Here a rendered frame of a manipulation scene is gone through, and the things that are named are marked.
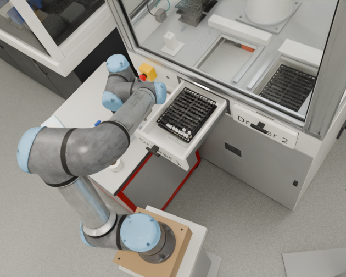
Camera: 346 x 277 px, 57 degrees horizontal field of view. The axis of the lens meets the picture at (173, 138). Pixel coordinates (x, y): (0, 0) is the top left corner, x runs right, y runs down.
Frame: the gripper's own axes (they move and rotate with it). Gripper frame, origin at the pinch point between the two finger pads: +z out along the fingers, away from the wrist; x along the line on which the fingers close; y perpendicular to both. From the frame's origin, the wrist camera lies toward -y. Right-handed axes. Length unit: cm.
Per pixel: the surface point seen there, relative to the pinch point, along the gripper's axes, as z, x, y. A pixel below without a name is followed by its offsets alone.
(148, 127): 6.3, -2.2, 0.3
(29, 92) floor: 93, 172, -48
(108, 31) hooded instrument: 12, 74, 23
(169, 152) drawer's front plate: 1.1, -22.3, -1.1
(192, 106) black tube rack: 4.4, -9.7, 20.8
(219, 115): 7.1, -20.2, 27.2
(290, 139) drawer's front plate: 7, -50, 39
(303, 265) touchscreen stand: 91, -84, 23
